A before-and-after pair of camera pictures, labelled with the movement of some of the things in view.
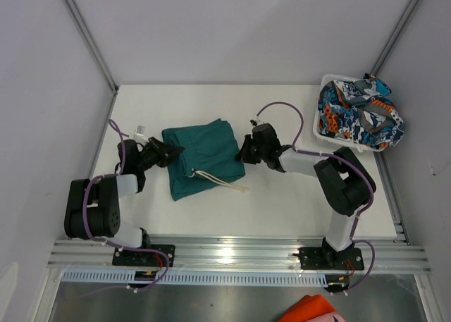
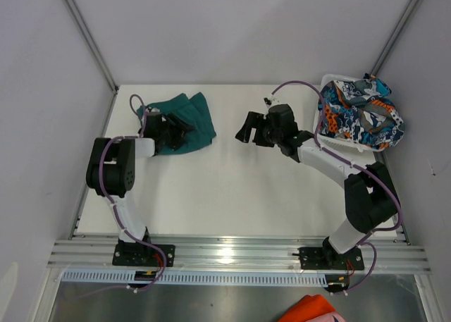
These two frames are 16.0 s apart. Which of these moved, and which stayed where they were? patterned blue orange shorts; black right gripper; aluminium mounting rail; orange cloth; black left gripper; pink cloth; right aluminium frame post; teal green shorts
Moved: teal green shorts; black left gripper; black right gripper
Stayed: patterned blue orange shorts; aluminium mounting rail; orange cloth; right aluminium frame post; pink cloth
